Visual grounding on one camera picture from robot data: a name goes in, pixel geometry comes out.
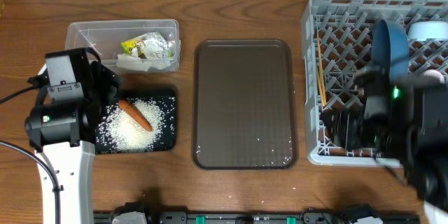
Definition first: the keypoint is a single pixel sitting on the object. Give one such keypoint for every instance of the grey dishwasher rack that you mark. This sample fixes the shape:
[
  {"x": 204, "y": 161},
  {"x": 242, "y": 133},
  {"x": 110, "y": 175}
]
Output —
[{"x": 345, "y": 29}]

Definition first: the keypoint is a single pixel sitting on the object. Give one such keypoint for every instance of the black shallow tray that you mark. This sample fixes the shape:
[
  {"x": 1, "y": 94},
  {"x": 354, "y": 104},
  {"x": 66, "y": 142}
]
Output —
[{"x": 168, "y": 140}]

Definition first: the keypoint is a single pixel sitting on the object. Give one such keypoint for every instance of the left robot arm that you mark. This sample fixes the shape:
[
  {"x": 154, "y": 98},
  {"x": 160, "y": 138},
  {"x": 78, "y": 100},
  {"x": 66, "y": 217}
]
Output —
[{"x": 63, "y": 138}]

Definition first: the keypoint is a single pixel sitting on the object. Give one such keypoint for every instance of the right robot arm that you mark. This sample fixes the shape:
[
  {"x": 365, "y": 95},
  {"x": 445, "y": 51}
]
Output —
[{"x": 403, "y": 119}]

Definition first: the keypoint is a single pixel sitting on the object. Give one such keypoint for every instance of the clear plastic bin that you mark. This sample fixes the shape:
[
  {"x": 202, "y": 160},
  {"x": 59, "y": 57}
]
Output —
[{"x": 105, "y": 38}]

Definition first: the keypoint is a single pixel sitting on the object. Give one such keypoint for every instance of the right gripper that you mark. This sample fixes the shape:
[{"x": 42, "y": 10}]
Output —
[{"x": 340, "y": 130}]

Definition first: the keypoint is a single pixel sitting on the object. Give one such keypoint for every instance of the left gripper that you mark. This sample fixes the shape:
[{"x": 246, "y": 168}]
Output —
[{"x": 106, "y": 86}]

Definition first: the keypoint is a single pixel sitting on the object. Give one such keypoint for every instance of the brown serving tray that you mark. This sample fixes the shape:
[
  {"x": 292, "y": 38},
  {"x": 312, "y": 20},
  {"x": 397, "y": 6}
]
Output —
[{"x": 244, "y": 105}]

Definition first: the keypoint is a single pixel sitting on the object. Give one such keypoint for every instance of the white tissue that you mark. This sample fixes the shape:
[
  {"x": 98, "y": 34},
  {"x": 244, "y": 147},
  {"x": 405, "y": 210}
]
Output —
[{"x": 137, "y": 64}]

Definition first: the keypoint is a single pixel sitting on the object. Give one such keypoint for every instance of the wooden chopstick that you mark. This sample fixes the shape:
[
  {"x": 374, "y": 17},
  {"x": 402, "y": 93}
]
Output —
[
  {"x": 320, "y": 88},
  {"x": 320, "y": 64}
]

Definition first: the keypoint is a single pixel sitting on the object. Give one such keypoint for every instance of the pink cup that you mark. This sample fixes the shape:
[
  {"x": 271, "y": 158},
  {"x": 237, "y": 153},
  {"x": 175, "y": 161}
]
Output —
[{"x": 435, "y": 74}]

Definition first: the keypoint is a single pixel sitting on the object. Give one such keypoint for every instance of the large blue plate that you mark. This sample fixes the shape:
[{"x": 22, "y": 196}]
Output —
[{"x": 390, "y": 49}]

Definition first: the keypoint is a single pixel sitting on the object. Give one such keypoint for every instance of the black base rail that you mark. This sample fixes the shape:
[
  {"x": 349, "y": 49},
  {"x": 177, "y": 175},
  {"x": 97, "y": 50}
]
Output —
[{"x": 136, "y": 212}]

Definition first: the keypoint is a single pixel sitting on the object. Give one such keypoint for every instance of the orange carrot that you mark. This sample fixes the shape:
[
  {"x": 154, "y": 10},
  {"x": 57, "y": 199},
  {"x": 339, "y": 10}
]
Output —
[{"x": 135, "y": 114}]

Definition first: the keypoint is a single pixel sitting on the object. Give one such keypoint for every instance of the small light blue bowl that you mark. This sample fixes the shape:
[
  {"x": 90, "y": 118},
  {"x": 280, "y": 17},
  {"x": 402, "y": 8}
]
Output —
[{"x": 422, "y": 31}]

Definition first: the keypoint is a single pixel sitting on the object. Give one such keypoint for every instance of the green yellow snack wrapper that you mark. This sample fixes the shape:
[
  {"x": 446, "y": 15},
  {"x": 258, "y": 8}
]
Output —
[{"x": 134, "y": 47}]

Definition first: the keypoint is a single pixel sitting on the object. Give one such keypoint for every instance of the white rice pile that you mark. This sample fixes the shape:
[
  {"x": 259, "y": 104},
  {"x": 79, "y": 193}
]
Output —
[{"x": 134, "y": 129}]

